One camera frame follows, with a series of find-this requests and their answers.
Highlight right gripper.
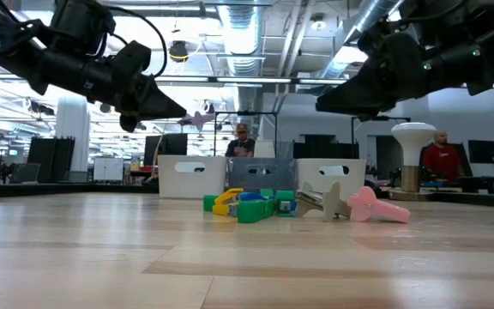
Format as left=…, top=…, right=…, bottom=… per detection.
left=315, top=33, right=428, bottom=119

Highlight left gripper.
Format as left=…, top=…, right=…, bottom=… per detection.
left=79, top=59, right=187, bottom=133

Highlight beige staple remover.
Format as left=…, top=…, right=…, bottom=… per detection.
left=294, top=180, right=353, bottom=221

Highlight pink staple remover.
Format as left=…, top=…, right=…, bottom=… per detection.
left=348, top=185, right=412, bottom=225

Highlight yellow mini stapler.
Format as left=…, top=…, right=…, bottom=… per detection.
left=212, top=187, right=244, bottom=218

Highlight purple hanging decoration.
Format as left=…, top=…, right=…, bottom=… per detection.
left=180, top=109, right=216, bottom=132

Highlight black hanging ceiling fixture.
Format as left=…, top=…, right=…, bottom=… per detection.
left=168, top=39, right=190, bottom=64

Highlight wide black monitor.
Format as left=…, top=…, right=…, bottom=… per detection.
left=292, top=134, right=360, bottom=161

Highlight white mushroom lamp brass base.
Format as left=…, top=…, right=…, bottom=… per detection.
left=387, top=122, right=438, bottom=202

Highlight white plastic bin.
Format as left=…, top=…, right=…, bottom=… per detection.
left=296, top=158, right=367, bottom=203
left=157, top=154, right=227, bottom=199

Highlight white cabinet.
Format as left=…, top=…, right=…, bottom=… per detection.
left=93, top=156, right=124, bottom=182

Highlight white round column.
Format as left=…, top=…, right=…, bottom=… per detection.
left=55, top=100, right=91, bottom=173

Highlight person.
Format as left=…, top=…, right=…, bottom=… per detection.
left=224, top=123, right=256, bottom=159
left=421, top=130, right=466, bottom=181

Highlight grey translucent plastic bin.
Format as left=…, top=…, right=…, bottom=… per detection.
left=226, top=156, right=298, bottom=193

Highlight white laptop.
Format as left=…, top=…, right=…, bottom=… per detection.
left=253, top=139, right=276, bottom=159

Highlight black cabinet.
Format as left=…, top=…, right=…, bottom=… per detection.
left=27, top=136, right=75, bottom=184

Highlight dark desk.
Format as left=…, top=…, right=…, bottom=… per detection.
left=456, top=175, right=494, bottom=194

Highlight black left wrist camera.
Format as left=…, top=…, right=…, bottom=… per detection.
left=112, top=40, right=153, bottom=82

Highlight black camera cable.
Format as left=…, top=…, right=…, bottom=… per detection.
left=107, top=4, right=169, bottom=81

